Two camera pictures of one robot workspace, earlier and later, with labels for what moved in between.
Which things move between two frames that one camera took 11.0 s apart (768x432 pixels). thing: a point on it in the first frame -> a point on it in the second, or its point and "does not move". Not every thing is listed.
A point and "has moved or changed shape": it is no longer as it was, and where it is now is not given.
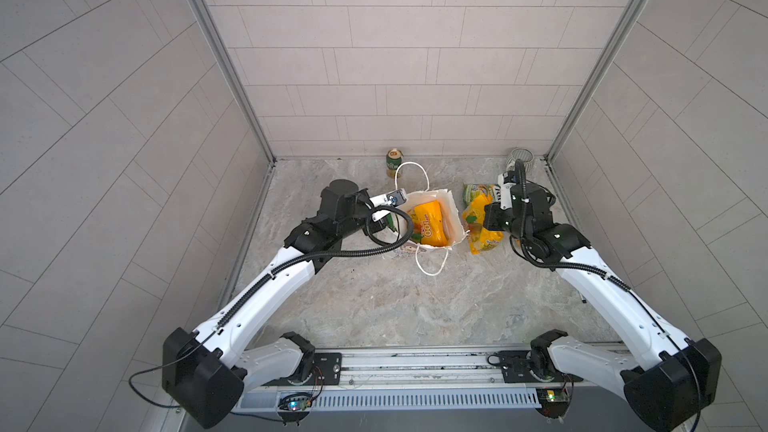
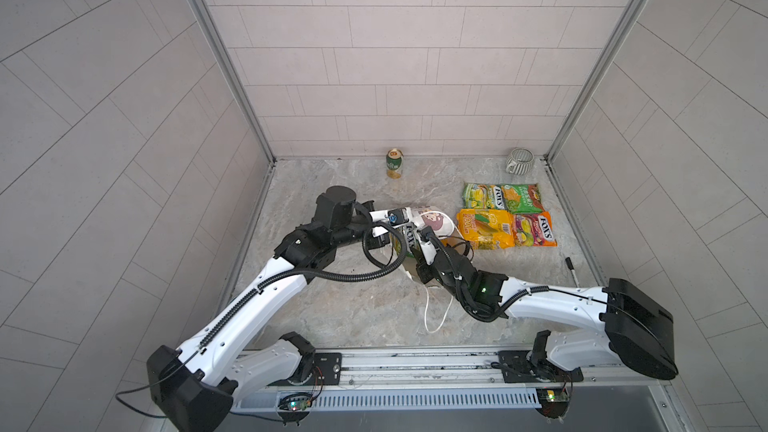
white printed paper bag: x=455 y=231 -> x=436 y=219
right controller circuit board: x=554 y=401 does not move
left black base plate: x=328 y=371 does not move
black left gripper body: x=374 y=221 -> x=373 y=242
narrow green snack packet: x=390 y=222 has moved or changed shape
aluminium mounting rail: x=434 y=370 does not move
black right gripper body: x=499 y=219 -> x=433 y=272
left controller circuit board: x=295 y=402 does not move
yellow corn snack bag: x=479 y=238 has moved or changed shape
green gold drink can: x=393 y=161 does not move
